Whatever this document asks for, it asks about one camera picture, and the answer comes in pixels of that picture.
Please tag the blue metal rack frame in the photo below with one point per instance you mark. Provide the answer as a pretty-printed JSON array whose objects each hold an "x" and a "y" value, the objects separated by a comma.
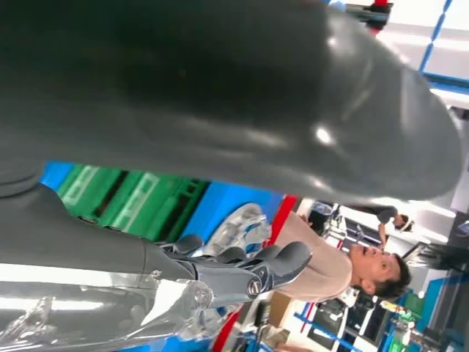
[{"x": 436, "y": 29}]

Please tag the green plastic crate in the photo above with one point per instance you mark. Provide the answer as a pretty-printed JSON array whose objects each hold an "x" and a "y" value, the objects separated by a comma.
[
  {"x": 154, "y": 209},
  {"x": 84, "y": 189}
]

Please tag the blue metal shelf rack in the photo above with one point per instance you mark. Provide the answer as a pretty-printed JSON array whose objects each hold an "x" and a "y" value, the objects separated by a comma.
[{"x": 227, "y": 199}]

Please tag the brown cardboard box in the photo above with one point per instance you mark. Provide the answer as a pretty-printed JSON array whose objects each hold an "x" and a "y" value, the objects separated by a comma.
[{"x": 280, "y": 308}]

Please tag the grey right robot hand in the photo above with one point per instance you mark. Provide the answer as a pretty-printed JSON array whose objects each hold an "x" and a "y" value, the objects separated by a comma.
[{"x": 183, "y": 97}]

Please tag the person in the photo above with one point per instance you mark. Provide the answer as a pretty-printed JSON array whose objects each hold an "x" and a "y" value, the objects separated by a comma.
[
  {"x": 384, "y": 213},
  {"x": 322, "y": 262}
]

